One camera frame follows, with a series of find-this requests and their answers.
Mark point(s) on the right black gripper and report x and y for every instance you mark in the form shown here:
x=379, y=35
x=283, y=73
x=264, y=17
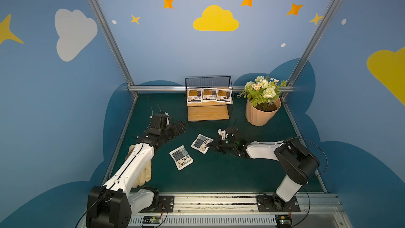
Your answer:
x=223, y=144

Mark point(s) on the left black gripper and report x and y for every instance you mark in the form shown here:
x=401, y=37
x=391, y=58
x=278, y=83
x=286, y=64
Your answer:
x=172, y=130

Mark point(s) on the grey coffee bag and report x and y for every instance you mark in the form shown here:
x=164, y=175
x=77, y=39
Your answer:
x=181, y=157
x=201, y=143

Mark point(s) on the orange coffee bag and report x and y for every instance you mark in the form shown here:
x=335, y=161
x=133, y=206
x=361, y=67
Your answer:
x=194, y=95
x=209, y=94
x=224, y=95

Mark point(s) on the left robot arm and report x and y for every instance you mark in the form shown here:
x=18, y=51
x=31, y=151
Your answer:
x=112, y=205

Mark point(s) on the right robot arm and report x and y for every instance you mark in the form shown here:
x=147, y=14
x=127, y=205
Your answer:
x=297, y=161

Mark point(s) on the beige work glove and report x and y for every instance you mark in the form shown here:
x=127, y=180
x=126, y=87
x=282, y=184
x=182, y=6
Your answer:
x=145, y=175

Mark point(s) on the flower pot with white flowers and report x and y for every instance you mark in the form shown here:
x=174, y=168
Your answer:
x=263, y=100

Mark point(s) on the right green circuit board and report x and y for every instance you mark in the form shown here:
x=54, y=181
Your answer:
x=283, y=221

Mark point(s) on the green circuit board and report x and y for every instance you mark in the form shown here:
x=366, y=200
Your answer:
x=283, y=221
x=151, y=221

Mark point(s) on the left green circuit board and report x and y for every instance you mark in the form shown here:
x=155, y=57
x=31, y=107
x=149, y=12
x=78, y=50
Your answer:
x=151, y=221

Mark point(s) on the two-tier wooden wire shelf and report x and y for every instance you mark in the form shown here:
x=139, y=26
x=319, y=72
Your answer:
x=209, y=111

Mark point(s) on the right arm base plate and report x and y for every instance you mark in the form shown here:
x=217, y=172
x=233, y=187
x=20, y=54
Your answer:
x=266, y=203

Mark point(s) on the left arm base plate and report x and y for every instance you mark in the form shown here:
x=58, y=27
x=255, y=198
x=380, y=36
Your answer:
x=165, y=202

